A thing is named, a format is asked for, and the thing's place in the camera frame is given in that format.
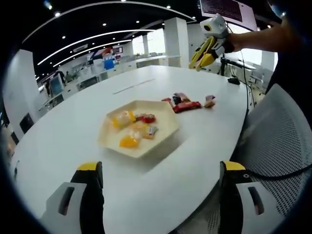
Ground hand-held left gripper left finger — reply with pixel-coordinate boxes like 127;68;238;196
40;160;105;234

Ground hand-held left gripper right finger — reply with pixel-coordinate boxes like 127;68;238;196
219;160;287;234

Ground brown purple food packet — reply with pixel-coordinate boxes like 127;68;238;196
203;94;217;108
174;91;191;103

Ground beige hexagonal container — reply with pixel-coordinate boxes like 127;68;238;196
97;99;180;159

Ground small red food packet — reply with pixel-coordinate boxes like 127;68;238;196
135;113;156;124

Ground yellow food packet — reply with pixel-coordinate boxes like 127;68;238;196
129;122;147;132
118;129;144;149
111;109;137;129

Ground person's right hand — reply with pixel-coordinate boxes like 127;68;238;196
224;33;242;53

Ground black desk stand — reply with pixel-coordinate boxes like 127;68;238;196
219;55;246;77

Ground white mesh office chair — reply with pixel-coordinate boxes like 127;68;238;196
170;82;312;234

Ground person's dark clothing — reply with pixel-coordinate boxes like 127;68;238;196
265;0;312;93

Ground blue box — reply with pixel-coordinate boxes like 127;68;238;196
102;58;115;71

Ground glass door cabinet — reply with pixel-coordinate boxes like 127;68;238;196
50;73;65;96

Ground white counter cabinets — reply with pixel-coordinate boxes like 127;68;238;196
39;55;169;110

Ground wide white pillar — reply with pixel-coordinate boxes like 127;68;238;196
3;48;39;139

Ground wall screen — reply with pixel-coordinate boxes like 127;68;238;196
199;0;257;32

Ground black cable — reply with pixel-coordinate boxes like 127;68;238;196
240;48;256;115

